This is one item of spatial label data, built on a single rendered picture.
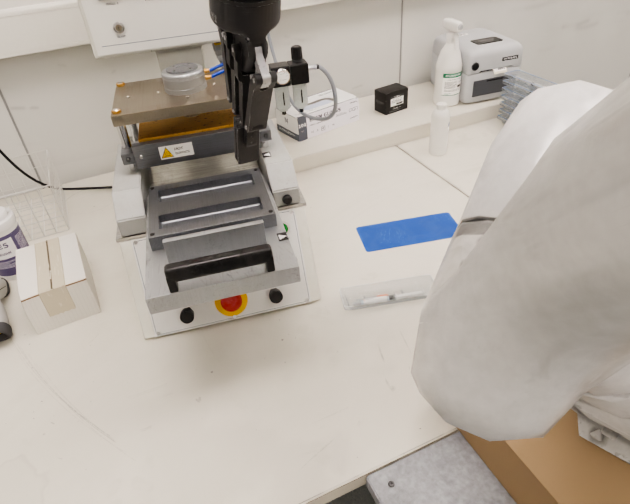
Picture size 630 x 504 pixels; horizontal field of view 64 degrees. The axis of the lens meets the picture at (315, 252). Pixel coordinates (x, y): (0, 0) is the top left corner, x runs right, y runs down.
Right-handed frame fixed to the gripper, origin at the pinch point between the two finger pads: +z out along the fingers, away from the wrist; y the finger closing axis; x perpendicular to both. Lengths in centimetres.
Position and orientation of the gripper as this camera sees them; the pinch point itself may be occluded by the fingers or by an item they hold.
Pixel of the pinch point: (246, 139)
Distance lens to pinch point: 69.5
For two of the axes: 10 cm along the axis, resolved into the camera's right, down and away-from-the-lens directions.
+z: -1.0, 6.1, 7.9
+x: 9.0, -2.9, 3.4
